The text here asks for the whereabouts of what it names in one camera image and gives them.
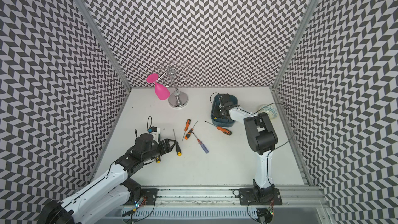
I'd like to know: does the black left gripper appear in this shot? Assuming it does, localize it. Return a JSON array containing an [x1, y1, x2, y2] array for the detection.
[[142, 138, 177, 162]]

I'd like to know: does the orange black handle screwdriver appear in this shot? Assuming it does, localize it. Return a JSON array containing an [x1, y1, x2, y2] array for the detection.
[[181, 119, 191, 141]]

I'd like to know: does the blue transparent handle screwdriver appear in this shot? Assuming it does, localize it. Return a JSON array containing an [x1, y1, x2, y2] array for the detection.
[[192, 132, 209, 154]]

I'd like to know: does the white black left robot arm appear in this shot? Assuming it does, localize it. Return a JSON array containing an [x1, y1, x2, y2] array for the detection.
[[37, 132, 181, 224]]

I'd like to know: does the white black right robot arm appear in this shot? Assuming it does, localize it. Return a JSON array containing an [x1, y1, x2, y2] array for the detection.
[[210, 93, 278, 203]]

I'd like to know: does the teal plastic storage box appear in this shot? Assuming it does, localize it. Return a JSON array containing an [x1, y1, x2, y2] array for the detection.
[[210, 92, 238, 128]]

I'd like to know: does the black yellow tip screwdriver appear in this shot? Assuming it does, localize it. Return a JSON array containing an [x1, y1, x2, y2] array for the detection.
[[173, 131, 182, 156]]

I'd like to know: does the chrome glass holder stand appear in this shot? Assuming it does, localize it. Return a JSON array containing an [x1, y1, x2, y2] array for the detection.
[[155, 61, 189, 109]]

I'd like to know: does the patterned ceramic bowl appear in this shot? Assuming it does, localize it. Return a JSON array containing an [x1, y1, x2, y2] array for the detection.
[[258, 104, 278, 119]]

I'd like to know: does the pink plastic wine glass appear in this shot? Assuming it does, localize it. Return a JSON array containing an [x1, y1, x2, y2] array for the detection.
[[146, 74, 170, 101]]

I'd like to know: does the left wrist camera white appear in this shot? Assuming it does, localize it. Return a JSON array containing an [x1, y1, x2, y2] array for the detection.
[[148, 126, 161, 143]]

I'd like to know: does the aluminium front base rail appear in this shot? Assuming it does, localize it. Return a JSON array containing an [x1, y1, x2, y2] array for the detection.
[[71, 185, 330, 224]]

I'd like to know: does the aluminium right corner post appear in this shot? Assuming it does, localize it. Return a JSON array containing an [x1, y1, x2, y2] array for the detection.
[[272, 0, 320, 91]]

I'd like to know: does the aluminium corner post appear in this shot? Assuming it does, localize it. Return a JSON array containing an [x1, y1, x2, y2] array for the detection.
[[272, 0, 320, 91], [73, 0, 131, 92]]

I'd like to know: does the aluminium left corner post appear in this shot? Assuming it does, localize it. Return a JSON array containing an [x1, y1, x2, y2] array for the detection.
[[73, 0, 131, 92]]

